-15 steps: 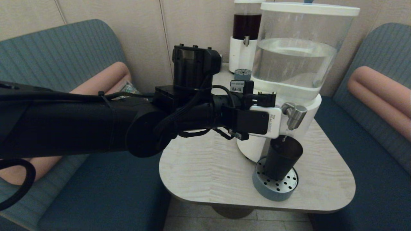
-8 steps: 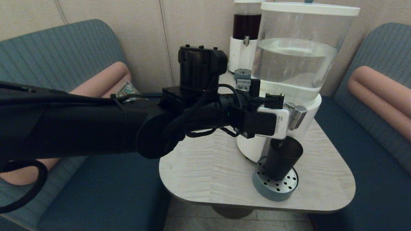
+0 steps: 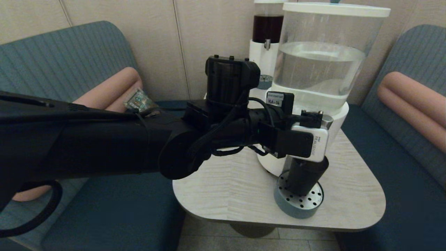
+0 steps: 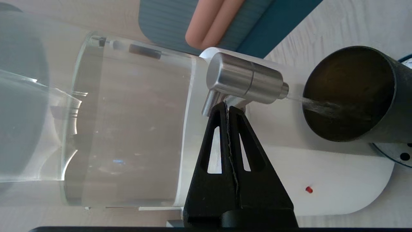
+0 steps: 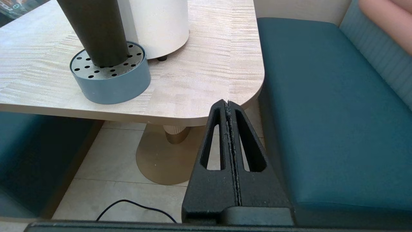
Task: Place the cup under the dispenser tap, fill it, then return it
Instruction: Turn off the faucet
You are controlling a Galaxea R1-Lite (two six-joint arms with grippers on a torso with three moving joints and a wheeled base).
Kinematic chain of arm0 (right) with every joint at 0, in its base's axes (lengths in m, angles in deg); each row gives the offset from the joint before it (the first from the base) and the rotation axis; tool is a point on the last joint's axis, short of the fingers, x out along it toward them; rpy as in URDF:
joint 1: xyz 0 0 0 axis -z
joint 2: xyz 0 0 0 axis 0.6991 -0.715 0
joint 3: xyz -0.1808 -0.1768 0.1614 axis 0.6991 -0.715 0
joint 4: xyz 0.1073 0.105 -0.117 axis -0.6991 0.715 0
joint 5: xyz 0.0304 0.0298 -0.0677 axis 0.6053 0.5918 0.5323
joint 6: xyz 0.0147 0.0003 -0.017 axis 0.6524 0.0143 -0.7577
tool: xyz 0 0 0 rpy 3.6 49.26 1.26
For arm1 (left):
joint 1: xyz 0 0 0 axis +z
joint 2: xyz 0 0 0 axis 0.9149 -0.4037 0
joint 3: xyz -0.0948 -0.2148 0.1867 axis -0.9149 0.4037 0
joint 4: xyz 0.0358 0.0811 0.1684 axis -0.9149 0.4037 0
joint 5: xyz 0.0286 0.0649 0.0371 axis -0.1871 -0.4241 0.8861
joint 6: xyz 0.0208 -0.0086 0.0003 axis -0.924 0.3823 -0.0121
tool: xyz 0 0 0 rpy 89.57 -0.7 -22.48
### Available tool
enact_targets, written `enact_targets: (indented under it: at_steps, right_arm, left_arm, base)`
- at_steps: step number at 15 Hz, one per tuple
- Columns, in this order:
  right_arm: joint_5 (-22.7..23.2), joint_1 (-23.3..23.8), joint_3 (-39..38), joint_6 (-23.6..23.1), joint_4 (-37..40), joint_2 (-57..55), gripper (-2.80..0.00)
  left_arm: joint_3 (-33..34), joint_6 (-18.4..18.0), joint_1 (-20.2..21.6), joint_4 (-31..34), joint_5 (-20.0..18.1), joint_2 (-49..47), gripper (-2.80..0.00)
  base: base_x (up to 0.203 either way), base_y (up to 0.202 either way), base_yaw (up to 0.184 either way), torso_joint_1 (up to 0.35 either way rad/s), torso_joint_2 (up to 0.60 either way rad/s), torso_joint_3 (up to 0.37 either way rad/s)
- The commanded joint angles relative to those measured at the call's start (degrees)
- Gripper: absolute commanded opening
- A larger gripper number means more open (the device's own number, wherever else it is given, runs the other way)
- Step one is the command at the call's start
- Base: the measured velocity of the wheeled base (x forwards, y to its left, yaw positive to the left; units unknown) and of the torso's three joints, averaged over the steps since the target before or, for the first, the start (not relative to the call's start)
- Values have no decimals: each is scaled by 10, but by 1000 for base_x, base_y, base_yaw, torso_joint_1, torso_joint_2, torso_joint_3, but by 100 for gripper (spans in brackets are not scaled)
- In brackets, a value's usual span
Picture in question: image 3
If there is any round table pedestal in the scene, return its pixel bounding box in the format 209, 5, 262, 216
228, 222, 279, 238

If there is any small dark drink dispenser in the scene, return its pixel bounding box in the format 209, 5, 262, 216
249, 0, 286, 82

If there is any large blue perforated drip tray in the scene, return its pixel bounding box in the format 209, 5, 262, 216
274, 171, 324, 219

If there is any short pink bolster cushion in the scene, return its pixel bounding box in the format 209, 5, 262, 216
378, 71, 446, 154

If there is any small blue drip tray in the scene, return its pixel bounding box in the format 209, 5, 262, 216
258, 75, 274, 90

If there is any clear snack bag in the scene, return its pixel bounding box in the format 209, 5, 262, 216
124, 88, 159, 113

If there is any black plastic cup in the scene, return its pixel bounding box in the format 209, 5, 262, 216
283, 156, 329, 196

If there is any long pink bolster cushion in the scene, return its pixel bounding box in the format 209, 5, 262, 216
12, 67, 143, 202

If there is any large clear water dispenser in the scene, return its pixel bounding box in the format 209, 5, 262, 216
257, 2, 391, 177

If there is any teal bench with snack bag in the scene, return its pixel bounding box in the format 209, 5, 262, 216
0, 20, 202, 251

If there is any silver water dispenser tap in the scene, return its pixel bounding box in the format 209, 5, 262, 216
321, 114, 335, 131

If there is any teal empty bench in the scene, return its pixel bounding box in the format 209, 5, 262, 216
334, 24, 446, 251

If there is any black left camera cable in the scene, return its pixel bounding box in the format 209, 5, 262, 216
190, 98, 323, 157

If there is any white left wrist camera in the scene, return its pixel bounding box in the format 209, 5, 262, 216
291, 120, 330, 162

